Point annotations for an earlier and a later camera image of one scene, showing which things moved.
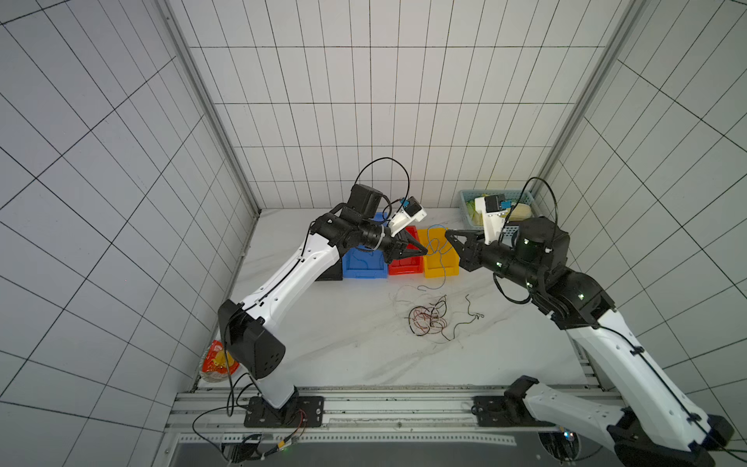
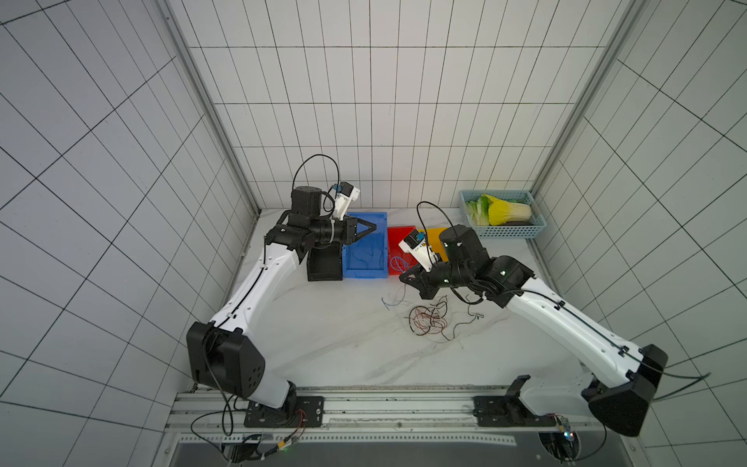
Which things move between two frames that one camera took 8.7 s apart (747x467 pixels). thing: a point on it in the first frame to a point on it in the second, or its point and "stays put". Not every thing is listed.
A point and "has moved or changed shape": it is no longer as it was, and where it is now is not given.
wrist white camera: x=494 y=209 to x=416 y=245
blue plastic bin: x=363 y=264 stays put
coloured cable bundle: x=423 y=321 stays put
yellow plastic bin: x=442 y=258 stays put
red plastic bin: x=408 y=266 stays put
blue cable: x=422 y=288 has moved or changed shape
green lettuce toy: x=476 y=217 stays put
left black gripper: x=395 y=252 to x=349 y=230
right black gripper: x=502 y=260 to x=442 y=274
